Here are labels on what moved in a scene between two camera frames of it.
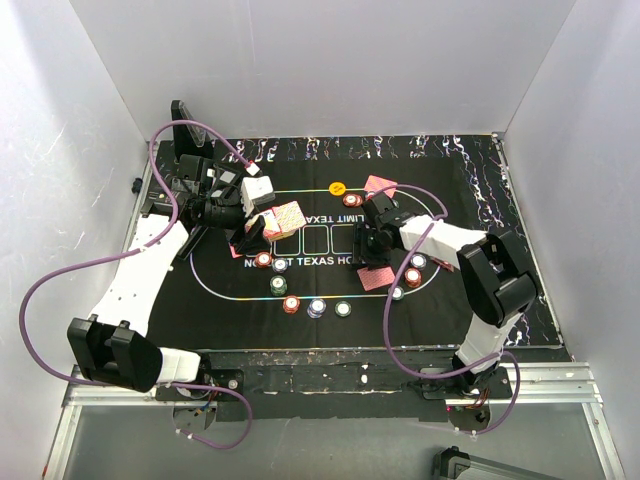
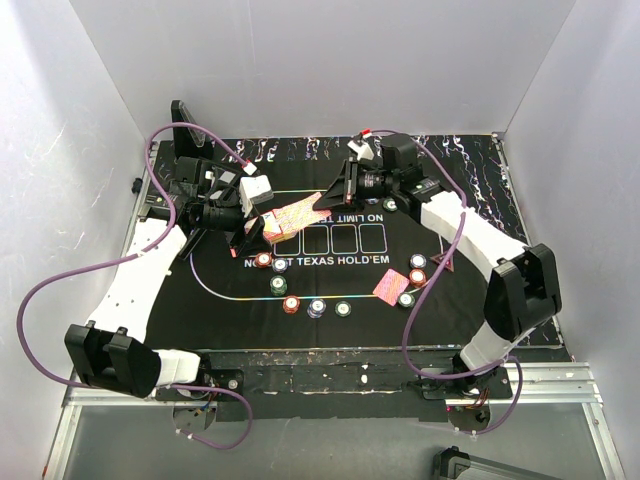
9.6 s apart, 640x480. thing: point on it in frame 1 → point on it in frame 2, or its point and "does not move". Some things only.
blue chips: [280, 265] does not move
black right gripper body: [375, 253] → [375, 184]
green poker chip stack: [342, 308] does not move
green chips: [278, 285] does not move
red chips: [263, 259] does not move
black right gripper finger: [358, 245] → [343, 190]
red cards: [375, 278] → [390, 286]
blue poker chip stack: [316, 308] does not move
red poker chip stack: [291, 304] does not move
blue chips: [418, 261] does not move
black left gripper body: [224, 213] does not move
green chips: [398, 293] → [406, 300]
